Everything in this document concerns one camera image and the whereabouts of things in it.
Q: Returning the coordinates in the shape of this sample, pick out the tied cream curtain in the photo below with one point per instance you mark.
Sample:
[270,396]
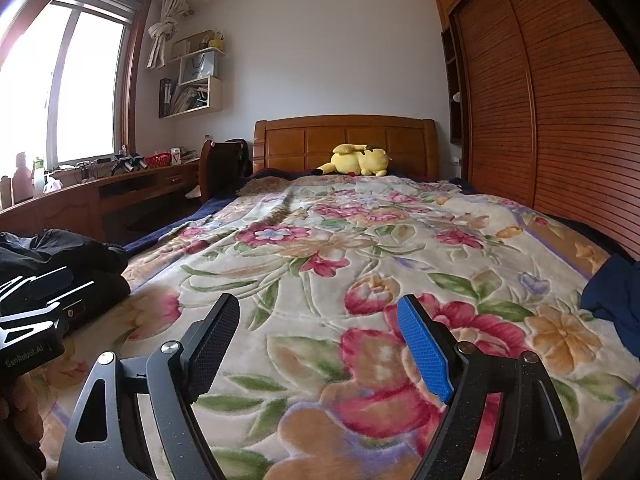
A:
[162,35]

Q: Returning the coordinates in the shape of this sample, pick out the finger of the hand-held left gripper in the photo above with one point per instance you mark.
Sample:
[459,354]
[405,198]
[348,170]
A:
[60,312]
[50,280]

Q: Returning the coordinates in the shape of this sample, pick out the wooden desk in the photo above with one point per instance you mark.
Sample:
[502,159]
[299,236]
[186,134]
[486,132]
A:
[75,210]

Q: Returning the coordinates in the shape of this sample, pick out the black devices on desk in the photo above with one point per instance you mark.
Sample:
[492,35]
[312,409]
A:
[127,162]

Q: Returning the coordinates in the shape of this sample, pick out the wooden chair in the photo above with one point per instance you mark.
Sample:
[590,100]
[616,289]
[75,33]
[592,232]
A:
[211,170]

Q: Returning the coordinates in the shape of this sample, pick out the navy blue cloth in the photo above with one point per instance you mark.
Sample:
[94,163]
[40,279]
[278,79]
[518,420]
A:
[612,295]

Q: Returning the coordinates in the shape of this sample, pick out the wooden bed headboard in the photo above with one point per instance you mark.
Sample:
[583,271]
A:
[310,140]

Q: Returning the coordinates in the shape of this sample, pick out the white paper bag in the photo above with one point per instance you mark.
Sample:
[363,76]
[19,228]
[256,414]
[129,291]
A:
[197,67]

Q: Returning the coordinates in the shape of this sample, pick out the small white carton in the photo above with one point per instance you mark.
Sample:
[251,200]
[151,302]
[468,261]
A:
[175,156]

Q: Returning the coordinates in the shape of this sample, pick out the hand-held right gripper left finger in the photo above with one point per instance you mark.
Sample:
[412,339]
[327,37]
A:
[215,345]

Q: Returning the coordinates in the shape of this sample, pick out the black bag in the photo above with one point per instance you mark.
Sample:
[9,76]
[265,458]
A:
[237,157]

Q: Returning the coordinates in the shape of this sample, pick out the floral blanket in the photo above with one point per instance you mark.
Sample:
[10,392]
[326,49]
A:
[350,260]

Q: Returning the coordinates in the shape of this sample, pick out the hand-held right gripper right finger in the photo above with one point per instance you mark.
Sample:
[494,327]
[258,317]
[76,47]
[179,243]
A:
[425,350]

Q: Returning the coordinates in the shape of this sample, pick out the white bottle green cap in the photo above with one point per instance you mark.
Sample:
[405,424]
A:
[38,180]

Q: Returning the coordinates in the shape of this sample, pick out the black wrinkled jacket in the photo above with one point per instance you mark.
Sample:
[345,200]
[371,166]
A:
[60,250]

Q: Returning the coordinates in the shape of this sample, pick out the wood framed window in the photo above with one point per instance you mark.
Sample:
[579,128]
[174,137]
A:
[85,90]

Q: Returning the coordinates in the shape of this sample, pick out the small yellow toy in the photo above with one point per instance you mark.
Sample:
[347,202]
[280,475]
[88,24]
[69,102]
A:
[216,42]

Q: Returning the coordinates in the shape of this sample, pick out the person's left hand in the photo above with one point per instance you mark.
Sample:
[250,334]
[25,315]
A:
[22,420]

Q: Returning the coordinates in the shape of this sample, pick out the row of books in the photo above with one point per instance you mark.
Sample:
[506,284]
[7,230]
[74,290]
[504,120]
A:
[182,97]

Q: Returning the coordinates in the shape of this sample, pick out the white plastic bag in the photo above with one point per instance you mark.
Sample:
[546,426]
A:
[52,186]

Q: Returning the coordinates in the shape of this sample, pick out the pink bottle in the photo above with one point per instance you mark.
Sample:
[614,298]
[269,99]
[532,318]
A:
[21,180]

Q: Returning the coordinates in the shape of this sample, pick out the red basket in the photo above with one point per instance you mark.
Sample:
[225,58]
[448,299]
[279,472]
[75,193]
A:
[156,161]

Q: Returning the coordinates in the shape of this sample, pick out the yellow plush toy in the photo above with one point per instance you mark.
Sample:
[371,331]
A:
[365,160]

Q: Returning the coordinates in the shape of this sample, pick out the white wall shelf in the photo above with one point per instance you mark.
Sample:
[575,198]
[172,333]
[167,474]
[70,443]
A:
[215,95]

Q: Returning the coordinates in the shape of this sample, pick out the wooden slatted wardrobe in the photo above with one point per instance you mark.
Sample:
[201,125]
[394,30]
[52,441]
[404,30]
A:
[560,110]

